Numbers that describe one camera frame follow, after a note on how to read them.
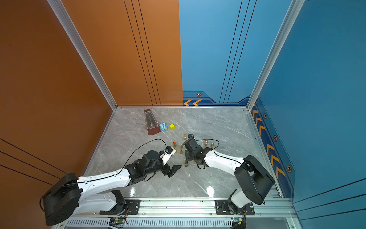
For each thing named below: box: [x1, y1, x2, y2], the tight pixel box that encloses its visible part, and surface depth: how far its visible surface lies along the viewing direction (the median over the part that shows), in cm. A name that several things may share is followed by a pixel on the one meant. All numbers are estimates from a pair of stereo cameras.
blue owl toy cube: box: [159, 122, 168, 132], surface depth 107 cm
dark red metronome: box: [144, 108, 162, 136], surface depth 101 cm
